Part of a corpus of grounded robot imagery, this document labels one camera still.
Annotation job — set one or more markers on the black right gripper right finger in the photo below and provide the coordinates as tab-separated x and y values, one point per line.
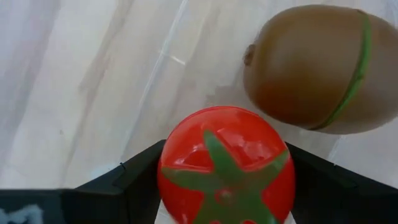
329	193

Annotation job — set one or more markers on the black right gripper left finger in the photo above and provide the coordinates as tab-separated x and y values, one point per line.
136	183

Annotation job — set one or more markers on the red toy tomato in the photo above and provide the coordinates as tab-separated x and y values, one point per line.
224	168

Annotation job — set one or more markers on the brown toy kiwi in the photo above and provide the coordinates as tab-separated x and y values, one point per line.
311	71

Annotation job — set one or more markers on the clear plastic storage container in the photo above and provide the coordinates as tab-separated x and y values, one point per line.
93	93

